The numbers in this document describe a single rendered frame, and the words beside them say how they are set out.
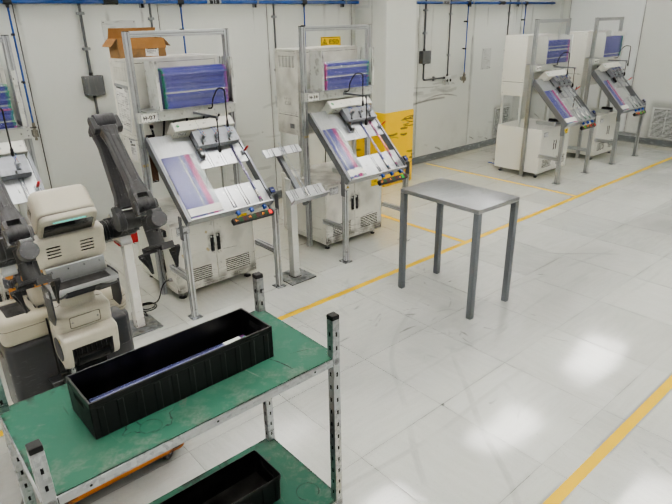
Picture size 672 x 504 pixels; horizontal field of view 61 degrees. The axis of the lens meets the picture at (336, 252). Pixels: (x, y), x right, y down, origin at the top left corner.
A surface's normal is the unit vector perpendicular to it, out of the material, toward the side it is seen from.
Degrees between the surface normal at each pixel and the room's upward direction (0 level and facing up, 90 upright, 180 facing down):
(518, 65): 90
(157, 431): 0
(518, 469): 0
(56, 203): 42
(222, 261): 90
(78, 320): 98
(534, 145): 90
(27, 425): 0
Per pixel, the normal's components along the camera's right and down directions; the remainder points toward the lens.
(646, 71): -0.76, 0.26
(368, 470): -0.02, -0.92
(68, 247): 0.66, 0.40
